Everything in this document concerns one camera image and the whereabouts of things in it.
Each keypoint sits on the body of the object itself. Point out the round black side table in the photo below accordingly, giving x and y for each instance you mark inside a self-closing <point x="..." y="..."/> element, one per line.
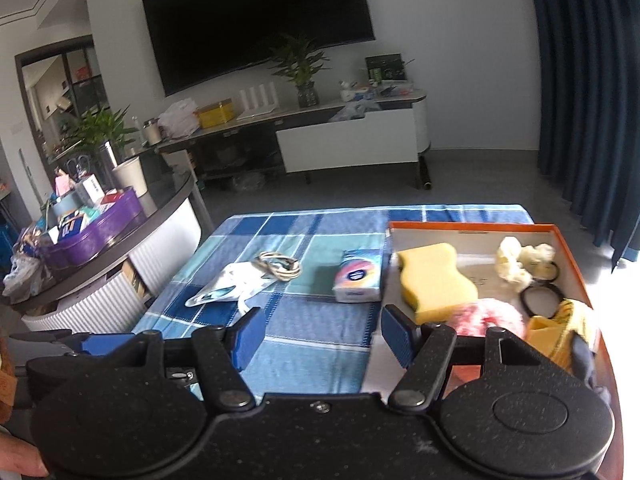
<point x="176" y="222"/>

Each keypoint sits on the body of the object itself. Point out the dark blue curtain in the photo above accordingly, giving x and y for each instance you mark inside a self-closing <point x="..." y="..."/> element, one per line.
<point x="589" y="130"/>

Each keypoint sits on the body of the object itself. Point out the bamboo plant in vase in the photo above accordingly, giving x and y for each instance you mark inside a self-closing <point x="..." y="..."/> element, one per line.
<point x="298" y="61"/>

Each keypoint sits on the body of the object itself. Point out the pink fluffy plush ball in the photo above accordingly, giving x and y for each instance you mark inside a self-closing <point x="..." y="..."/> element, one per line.
<point x="474" y="319"/>

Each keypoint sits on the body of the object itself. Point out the orange white cardboard box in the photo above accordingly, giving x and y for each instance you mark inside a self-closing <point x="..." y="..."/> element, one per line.
<point x="476" y="245"/>

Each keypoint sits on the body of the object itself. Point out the white paper cup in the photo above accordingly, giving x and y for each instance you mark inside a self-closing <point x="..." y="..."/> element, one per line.
<point x="129" y="174"/>

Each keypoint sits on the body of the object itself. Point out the long white TV cabinet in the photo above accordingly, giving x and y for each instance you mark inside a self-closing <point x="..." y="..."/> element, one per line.
<point x="309" y="139"/>

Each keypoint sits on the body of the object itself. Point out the blue plaid tablecloth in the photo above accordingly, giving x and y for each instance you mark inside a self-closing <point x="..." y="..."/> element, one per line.
<point x="313" y="344"/>

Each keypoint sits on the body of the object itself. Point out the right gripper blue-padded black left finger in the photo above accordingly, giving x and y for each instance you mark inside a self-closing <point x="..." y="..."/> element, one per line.
<point x="221" y="353"/>

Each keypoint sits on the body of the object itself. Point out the green picture box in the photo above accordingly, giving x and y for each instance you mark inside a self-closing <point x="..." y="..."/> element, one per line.
<point x="386" y="67"/>

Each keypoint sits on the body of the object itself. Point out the white plastic wrapper bag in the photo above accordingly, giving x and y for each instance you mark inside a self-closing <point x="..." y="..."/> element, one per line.
<point x="237" y="282"/>

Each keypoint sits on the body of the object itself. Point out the green leafy potted plant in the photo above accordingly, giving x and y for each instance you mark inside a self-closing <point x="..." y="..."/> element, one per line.
<point x="93" y="129"/>

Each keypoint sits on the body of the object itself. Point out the yellow box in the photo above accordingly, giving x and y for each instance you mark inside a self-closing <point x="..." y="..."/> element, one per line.
<point x="216" y="114"/>

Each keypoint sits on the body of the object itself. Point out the cream yellow scrunchie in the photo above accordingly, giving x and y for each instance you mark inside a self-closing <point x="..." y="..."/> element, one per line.
<point x="520" y="266"/>

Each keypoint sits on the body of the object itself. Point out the yellow striped sock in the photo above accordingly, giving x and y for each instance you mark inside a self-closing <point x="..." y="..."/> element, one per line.
<point x="553" y="337"/>

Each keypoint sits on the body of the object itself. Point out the black roll on floor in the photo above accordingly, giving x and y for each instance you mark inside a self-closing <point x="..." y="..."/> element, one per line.
<point x="424" y="174"/>

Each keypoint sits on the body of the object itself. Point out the person's left hand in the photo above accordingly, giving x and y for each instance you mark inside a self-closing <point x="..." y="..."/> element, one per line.
<point x="21" y="457"/>

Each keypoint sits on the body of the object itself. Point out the white router with antennas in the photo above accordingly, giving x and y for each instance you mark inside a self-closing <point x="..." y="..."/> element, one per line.
<point x="258" y="101"/>

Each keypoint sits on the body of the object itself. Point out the purple storage tray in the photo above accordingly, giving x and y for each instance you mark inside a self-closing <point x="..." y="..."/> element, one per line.
<point x="124" y="214"/>

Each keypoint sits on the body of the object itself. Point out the large black television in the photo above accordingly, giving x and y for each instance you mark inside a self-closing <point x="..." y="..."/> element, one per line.
<point x="197" y="40"/>

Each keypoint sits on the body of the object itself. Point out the dark grey sock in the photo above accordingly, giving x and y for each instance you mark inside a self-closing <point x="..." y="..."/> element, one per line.
<point x="584" y="367"/>

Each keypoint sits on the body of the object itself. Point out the colourful Vinda tissue pack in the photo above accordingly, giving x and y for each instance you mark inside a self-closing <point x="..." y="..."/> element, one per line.
<point x="358" y="277"/>

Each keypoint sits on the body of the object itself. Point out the green yellow sponge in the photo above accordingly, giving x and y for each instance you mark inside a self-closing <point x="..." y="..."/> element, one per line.
<point x="432" y="285"/>

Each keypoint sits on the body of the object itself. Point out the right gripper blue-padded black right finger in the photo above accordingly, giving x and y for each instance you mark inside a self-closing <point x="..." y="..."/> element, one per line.
<point x="424" y="352"/>

